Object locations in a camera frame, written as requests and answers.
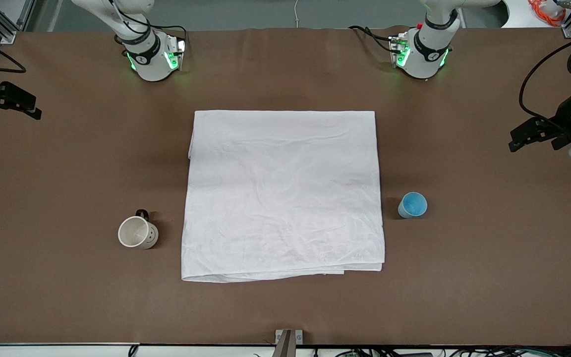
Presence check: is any small blue cup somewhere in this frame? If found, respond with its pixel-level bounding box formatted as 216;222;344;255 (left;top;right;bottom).
398;192;428;219

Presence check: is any white mug black handle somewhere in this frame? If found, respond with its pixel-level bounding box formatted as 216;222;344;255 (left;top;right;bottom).
118;209;159;250

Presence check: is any white folded cloth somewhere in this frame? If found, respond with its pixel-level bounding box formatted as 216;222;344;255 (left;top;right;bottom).
181;110;385;283

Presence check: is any orange cable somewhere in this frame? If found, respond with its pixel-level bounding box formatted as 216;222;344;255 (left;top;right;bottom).
528;0;567;27

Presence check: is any black left arm base cable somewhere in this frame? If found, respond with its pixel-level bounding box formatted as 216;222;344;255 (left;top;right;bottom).
349;25;396;53

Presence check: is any black cable bundle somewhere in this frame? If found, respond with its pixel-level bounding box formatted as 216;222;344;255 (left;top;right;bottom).
315;346;571;357

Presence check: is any grey metal camera bracket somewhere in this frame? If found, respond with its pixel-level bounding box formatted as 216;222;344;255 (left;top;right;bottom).
275;329;303;357

